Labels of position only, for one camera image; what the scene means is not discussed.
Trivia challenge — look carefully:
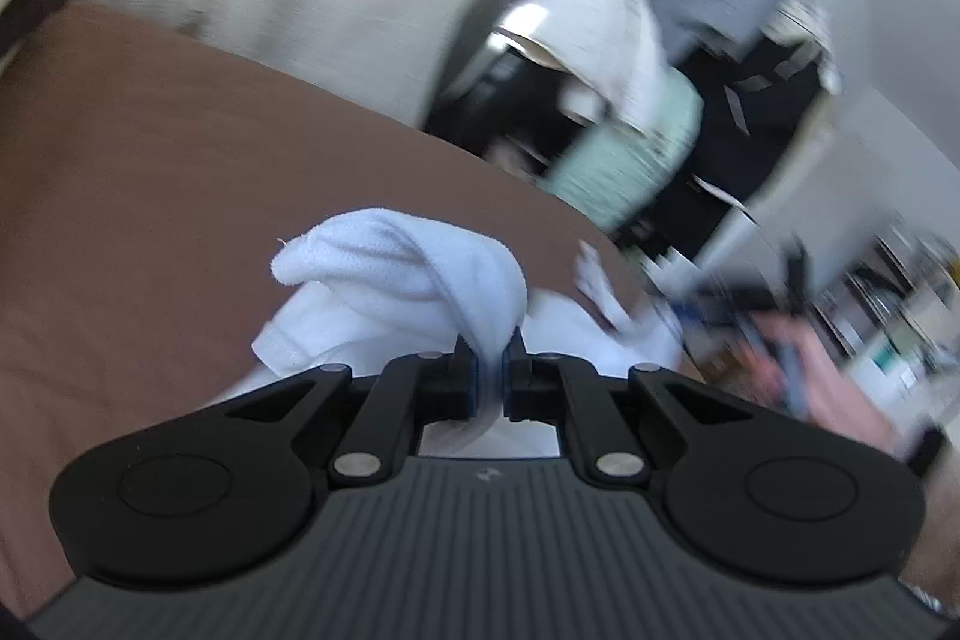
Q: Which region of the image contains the dark brown folded garment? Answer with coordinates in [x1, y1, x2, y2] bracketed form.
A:
[0, 0, 68, 71]

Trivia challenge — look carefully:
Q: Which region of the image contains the white t-shirt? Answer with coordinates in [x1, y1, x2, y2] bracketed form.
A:
[216, 205, 689, 458]

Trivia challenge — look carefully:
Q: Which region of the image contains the white fleece garment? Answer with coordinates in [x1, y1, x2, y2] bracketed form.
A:
[494, 0, 665, 135]

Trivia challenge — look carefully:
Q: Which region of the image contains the person right hand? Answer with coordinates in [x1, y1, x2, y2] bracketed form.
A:
[737, 314, 898, 455]

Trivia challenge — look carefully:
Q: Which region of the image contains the mint green blanket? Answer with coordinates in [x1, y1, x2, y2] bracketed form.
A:
[539, 68, 703, 232]

